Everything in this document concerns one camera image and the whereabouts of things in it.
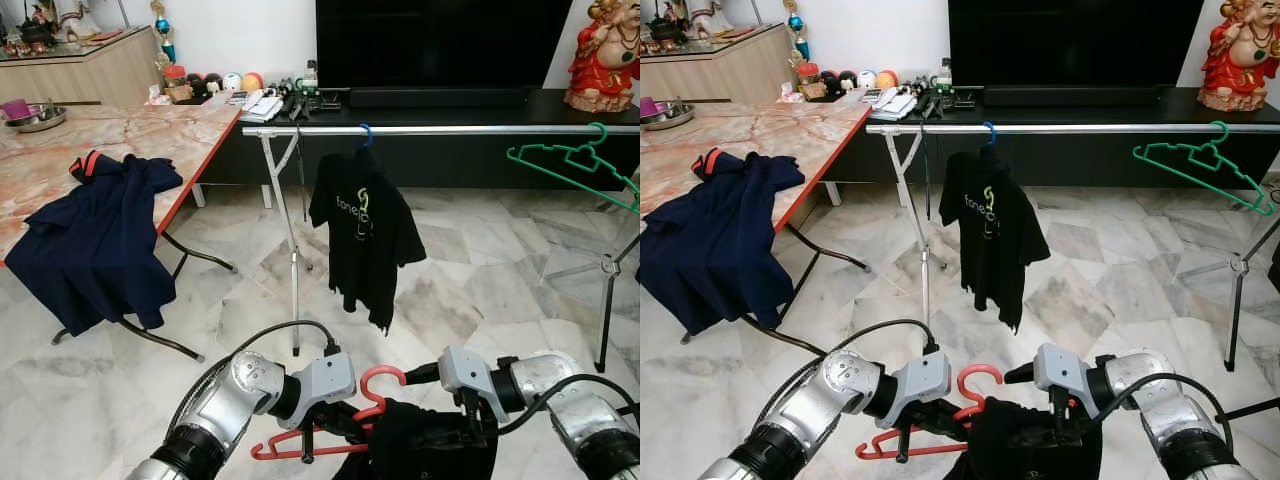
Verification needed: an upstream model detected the plain black shirt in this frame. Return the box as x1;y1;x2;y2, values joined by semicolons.
945;397;1106;480
335;398;501;480

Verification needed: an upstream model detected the navy shirt with red collar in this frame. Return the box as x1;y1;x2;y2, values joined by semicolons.
5;150;186;338
640;148;806;336

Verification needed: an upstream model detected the black t-shirt with logo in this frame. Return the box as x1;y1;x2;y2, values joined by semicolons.
938;147;1051;333
308;148;428;333

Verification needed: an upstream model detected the black tv console cabinet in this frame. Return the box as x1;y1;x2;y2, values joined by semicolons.
835;85;1280;191
205;85;641;191

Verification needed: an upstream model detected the silver metal clothes rack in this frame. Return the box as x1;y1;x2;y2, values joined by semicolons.
242;122;641;373
865;122;1280;373

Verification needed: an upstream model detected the black soundbar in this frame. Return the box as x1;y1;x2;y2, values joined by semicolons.
348;85;536;109
983;85;1166;108

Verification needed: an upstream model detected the stack of books and papers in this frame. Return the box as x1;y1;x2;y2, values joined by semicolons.
238;90;286;124
868;88;919;122

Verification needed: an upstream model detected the marble top folding table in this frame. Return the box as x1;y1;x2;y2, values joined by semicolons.
0;100;244;363
640;98;874;346

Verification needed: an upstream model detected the black flat television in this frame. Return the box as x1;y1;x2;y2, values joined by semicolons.
948;0;1206;91
315;0;574;91

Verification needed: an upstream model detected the round metal bowl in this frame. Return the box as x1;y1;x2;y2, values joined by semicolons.
640;100;696;131
3;103;69;134

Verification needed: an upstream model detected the red laughing buddha statue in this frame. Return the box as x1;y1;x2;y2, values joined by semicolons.
563;0;641;113
1197;0;1280;113

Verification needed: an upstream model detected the light wooden sideboard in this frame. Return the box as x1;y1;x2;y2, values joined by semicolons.
0;25;161;111
640;25;801;106

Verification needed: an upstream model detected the gold and blue trophy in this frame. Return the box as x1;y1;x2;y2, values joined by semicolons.
785;0;811;61
150;0;178;66

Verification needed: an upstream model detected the white ceramic figurine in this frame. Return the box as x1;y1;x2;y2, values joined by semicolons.
685;0;731;39
50;0;101;41

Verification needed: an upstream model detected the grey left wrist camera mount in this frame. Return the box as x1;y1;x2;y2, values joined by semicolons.
295;350;358;406
890;350;953;406

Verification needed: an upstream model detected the green wire hanger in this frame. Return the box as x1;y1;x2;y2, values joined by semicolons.
506;122;641;213
1133;120;1279;216

